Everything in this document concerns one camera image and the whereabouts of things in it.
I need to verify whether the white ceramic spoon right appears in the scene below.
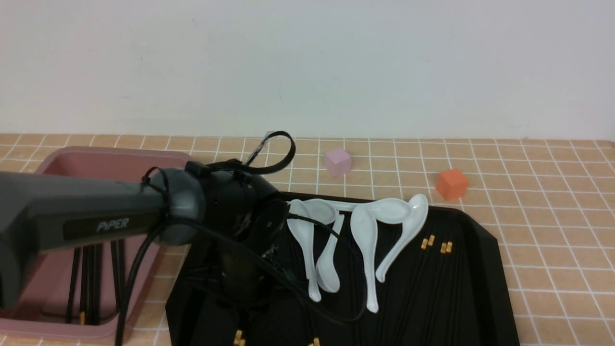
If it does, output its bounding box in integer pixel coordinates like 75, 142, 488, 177
375, 194, 429, 283

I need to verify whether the black cable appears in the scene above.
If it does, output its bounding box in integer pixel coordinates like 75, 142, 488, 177
114, 131, 367, 346

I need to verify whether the white ceramic spoon long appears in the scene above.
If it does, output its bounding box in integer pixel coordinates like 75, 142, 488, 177
286, 217, 321, 302
351, 204, 379, 313

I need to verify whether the white ceramic spoon centre long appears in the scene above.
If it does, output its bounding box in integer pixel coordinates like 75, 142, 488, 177
351, 204, 379, 313

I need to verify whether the orange cube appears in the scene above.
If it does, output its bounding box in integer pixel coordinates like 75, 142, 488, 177
435, 168, 469, 201

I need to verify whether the black chopstick in bin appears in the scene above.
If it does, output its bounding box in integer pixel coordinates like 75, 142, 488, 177
110, 241, 121, 312
91, 244, 103, 325
117, 239, 126, 303
64, 248, 81, 324
80, 246, 93, 325

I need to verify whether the white ceramic spoon far left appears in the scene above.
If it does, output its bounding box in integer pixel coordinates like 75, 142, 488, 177
303, 198, 338, 225

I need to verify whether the white ceramic spoon top horizontal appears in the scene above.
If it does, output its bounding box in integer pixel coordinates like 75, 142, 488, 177
329, 198, 412, 225

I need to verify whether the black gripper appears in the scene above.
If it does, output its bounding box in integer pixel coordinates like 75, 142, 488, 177
199, 164, 289, 304

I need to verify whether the pink cube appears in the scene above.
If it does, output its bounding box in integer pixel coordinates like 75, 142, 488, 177
324, 147, 352, 177

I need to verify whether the black plastic tray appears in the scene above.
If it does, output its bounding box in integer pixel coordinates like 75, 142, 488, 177
166, 206, 520, 346

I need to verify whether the white ceramic spoon small middle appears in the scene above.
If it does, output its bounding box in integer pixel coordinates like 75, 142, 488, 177
315, 210, 344, 293

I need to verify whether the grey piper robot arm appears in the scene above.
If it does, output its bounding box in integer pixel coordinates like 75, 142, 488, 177
1, 161, 289, 309

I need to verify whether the white ceramic spoon left long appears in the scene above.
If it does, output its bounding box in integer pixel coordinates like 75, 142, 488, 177
286, 217, 321, 302

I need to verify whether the pink plastic bin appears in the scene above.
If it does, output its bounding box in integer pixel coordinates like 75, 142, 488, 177
1, 147, 190, 346

